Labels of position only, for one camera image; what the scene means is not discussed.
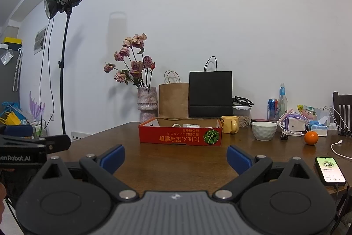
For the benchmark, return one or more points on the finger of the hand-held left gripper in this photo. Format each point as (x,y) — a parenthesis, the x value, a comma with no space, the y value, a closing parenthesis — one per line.
(55,142)
(16,131)

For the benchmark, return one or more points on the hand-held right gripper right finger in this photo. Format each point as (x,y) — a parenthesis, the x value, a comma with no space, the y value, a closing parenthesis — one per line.
(238,159)

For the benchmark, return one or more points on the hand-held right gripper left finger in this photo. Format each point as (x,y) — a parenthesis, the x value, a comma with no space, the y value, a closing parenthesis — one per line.
(112,159)

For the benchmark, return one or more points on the white labelled medicine bottle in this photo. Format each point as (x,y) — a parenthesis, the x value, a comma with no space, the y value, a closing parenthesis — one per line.
(191,125)

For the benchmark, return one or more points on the red cardboard box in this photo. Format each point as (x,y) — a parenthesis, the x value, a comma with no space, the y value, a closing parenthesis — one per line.
(176,137)

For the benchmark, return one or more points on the yellow bag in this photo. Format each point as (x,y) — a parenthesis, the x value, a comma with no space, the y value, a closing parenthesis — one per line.
(12,119)

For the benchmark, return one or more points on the blue bag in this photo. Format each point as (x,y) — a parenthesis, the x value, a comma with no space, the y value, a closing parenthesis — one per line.
(11,107)

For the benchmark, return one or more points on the yellow mug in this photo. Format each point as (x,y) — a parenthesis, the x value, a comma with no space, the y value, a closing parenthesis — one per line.
(228,125)

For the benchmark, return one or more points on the white textured bowl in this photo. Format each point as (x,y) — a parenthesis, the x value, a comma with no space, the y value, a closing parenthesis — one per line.
(264,131)

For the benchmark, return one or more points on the clear plastic food container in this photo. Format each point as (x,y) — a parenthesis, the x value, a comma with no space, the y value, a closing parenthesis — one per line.
(242,118)

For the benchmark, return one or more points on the small dark round object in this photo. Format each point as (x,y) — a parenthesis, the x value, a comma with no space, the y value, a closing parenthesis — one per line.
(283,137)

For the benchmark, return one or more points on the dark cabinet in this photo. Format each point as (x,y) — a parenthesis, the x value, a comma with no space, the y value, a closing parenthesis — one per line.
(7,80)

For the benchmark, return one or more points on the black container lid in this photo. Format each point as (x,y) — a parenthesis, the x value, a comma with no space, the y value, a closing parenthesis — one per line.
(242,101)

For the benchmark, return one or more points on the hanging clear umbrella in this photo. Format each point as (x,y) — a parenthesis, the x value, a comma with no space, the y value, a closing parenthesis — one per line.
(18,69)

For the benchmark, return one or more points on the blue soda can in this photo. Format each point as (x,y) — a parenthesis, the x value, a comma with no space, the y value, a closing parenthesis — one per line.
(272,108)

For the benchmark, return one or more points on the pink straw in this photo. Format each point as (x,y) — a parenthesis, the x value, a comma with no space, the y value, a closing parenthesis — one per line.
(286,114)

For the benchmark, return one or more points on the pink speckled vase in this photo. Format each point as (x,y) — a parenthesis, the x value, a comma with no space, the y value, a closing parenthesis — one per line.
(147,102)

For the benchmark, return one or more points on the small white box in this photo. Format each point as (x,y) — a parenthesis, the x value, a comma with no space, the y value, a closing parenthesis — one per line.
(295,125)

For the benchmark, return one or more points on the clear glass bottle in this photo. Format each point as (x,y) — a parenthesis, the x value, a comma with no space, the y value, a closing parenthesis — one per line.
(282,105)

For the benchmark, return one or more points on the black paper bag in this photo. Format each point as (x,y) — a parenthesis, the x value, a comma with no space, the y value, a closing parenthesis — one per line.
(210,91)

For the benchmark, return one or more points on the clear plastic bag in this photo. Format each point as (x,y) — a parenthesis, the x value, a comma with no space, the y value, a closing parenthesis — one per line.
(5,58)

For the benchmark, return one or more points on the orange fruit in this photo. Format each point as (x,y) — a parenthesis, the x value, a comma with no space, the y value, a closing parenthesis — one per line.
(311,138)

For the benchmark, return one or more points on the green snack packet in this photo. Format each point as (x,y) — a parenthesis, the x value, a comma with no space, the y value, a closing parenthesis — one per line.
(305,108)

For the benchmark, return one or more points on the brown paper bag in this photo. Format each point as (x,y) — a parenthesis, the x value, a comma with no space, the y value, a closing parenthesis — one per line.
(173,100)

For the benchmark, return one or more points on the black box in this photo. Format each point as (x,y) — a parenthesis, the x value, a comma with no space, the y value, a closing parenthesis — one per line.
(14,46)

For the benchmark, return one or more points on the blue tissue pack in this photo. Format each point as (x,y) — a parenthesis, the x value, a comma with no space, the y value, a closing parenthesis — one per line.
(319,130)

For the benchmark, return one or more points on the yellow box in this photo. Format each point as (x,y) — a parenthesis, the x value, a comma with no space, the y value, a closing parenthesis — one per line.
(12,40)

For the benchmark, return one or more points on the black smartphone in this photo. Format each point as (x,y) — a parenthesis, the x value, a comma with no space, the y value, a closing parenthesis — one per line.
(328,171)

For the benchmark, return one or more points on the white paper bag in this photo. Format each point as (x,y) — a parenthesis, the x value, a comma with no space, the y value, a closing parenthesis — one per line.
(324,115)

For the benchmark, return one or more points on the dark wooden chair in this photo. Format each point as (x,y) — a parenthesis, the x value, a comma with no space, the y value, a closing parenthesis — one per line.
(337,102)

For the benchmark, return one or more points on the white wall vent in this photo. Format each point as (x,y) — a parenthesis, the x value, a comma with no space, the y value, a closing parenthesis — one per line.
(81,136)

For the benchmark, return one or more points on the grey wall poster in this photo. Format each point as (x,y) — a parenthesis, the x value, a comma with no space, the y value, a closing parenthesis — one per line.
(40,41)

